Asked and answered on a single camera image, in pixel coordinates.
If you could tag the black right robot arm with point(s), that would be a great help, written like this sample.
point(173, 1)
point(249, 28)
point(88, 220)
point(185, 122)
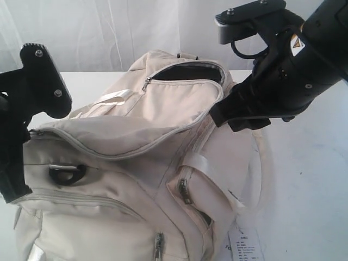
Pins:
point(325, 30)

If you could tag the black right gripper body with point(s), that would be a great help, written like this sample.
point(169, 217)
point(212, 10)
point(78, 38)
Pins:
point(288, 79)

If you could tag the cream fabric duffel bag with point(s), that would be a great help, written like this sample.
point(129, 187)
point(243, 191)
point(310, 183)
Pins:
point(143, 173)

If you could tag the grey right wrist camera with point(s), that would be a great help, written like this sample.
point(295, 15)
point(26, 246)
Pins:
point(268, 19)

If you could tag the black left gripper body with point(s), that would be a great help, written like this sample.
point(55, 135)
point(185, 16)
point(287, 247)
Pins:
point(14, 134)

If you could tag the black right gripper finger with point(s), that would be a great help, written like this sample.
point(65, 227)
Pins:
point(239, 109)

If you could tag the white paper hang tag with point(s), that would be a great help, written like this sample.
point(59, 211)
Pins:
point(244, 244)

